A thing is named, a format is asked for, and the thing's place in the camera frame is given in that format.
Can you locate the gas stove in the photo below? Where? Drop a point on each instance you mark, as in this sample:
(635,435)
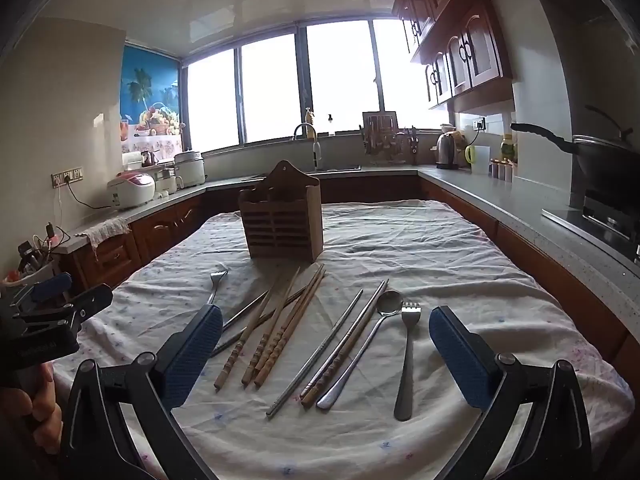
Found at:
(605,220)

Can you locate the kitchen faucet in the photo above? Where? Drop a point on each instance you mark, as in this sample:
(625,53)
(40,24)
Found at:
(316,152)

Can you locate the wooden wall cabinets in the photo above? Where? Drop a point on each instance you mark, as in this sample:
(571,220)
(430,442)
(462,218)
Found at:
(475,55)

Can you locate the wooden utensil holder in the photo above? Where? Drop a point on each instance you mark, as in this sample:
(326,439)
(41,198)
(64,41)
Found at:
(280,220)

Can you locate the spice jar set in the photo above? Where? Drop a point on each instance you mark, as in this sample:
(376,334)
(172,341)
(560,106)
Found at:
(501,171)

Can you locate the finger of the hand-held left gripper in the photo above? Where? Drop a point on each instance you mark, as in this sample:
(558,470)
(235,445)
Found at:
(50,286)
(92,300)

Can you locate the steel fork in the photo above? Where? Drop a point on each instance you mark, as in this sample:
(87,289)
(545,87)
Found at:
(217,280)
(407,350)

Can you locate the pink white rice cooker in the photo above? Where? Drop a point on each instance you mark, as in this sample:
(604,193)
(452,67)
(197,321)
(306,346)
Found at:
(130,190)

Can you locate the wooden base cabinets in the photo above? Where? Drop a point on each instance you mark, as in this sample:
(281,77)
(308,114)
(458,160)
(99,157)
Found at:
(170,225)

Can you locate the range hood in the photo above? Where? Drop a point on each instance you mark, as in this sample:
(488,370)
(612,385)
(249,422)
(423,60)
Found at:
(600,60)

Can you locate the soap dispenser bottle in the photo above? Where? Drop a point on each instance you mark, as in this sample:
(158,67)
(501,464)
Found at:
(331,129)

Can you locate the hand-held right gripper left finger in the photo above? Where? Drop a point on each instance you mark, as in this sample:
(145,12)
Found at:
(195,350)

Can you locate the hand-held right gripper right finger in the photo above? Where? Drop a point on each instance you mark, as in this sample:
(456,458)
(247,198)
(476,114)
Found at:
(455,355)

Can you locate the wooden chopstick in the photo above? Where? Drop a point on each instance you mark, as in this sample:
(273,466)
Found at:
(255,360)
(272,355)
(231,360)
(312,394)

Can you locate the steel electric kettle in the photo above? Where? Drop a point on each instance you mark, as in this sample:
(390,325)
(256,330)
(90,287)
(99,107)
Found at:
(446,150)

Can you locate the grey kitchen countertop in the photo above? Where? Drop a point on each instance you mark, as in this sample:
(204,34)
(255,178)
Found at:
(525,195)

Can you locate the person's left hand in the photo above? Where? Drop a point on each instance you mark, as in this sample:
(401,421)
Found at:
(40,410)

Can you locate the black wok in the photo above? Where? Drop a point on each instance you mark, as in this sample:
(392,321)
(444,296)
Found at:
(600,160)

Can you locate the kitchen window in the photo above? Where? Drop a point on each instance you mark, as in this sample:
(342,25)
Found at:
(265,90)

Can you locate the cluttered white container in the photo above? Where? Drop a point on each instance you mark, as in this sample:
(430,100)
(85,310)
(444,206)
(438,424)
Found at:
(42,267)

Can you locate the white wall outlet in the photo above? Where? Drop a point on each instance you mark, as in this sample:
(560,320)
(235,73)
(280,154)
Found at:
(478,124)

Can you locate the wall outlet strip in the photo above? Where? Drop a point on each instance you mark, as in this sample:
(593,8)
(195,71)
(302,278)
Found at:
(67,176)

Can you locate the tropical fruit printed blind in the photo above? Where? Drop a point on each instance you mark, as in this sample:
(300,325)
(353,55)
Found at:
(145,90)

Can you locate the steel spoon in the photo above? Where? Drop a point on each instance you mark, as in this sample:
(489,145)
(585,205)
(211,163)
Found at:
(390,302)

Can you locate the floral white tablecloth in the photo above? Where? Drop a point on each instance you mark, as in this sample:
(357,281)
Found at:
(425,240)

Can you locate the floral dish cloth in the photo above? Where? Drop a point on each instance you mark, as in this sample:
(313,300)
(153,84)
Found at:
(105,230)

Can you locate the white box appliance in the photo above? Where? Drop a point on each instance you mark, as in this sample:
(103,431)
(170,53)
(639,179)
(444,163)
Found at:
(134,162)

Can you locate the knife rack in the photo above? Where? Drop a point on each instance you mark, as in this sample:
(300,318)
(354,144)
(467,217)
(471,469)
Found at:
(380,130)

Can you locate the yellow green bottle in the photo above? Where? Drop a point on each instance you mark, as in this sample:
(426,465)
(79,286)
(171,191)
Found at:
(508,150)

